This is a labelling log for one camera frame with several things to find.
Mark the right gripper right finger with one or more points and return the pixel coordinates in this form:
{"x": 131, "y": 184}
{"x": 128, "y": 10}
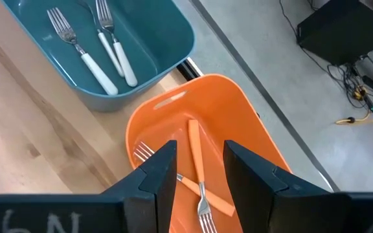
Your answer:
{"x": 248, "y": 178}

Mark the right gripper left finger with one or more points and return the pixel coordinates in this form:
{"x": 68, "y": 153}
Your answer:
{"x": 160, "y": 171}

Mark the orange plastic bin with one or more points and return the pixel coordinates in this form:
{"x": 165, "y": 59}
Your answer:
{"x": 225, "y": 106}

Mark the dark teal plastic bin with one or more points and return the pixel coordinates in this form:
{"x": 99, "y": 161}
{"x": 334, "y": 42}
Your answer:
{"x": 147, "y": 39}

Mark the black power strip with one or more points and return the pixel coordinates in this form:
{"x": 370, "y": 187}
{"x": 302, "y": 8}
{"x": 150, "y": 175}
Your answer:
{"x": 370, "y": 104}

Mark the black computer tower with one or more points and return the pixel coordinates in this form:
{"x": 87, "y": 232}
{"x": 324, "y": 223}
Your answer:
{"x": 342, "y": 29}

